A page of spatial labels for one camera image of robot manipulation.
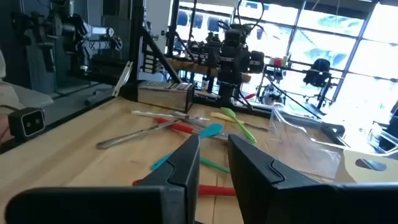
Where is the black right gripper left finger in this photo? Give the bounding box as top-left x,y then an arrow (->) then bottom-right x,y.
4,134 -> 201,224

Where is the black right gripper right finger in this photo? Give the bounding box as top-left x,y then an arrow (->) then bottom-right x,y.
228,134 -> 398,224

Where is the green-handled utensil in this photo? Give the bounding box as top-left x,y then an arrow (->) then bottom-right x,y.
200,157 -> 231,174

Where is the green silicone spatula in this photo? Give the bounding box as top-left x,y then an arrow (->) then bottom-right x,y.
220,107 -> 258,144

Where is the red spoon with metal stem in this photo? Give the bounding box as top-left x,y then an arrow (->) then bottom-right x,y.
154,117 -> 218,134

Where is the steel butter knife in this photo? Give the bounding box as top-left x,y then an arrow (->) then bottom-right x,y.
96,119 -> 183,150

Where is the blue silicone spatula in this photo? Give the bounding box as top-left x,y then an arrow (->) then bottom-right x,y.
150,123 -> 224,171

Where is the wooden background table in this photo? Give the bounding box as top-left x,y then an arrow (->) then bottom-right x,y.
169,57 -> 252,83

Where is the clear plastic bin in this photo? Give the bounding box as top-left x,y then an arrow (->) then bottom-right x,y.
267,102 -> 346,181
368,123 -> 398,156

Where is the metal box grater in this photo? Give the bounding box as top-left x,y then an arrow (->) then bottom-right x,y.
136,80 -> 196,113

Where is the black background machine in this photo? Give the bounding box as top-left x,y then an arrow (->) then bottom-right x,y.
303,58 -> 332,88

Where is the white curved strip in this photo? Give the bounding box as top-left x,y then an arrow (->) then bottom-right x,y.
111,60 -> 134,98

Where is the person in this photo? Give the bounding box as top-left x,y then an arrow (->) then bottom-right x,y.
0,49 -> 53,144

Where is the black table-level camera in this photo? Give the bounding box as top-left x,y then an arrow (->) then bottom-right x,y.
8,107 -> 47,143

